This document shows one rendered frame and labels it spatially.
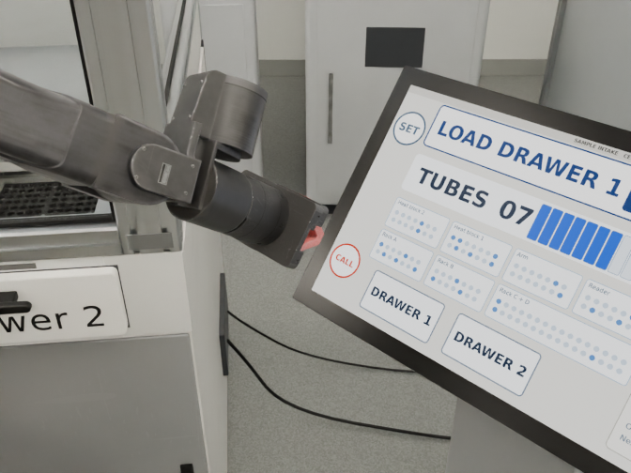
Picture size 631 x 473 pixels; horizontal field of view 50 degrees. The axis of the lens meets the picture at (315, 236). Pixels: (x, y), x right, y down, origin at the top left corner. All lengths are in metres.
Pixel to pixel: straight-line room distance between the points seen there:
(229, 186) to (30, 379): 0.64
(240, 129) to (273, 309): 1.76
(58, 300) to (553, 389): 0.65
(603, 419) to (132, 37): 0.63
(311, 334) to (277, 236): 1.58
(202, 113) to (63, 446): 0.79
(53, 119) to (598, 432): 0.53
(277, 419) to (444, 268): 1.28
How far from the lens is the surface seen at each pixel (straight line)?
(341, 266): 0.79
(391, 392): 2.04
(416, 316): 0.74
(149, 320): 1.03
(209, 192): 0.56
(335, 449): 1.90
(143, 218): 0.92
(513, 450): 0.90
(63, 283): 0.98
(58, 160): 0.51
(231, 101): 0.58
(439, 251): 0.75
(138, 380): 1.11
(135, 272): 0.97
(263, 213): 0.61
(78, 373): 1.11
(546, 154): 0.74
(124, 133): 0.52
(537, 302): 0.70
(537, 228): 0.72
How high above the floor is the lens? 1.48
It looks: 34 degrees down
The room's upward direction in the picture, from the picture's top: straight up
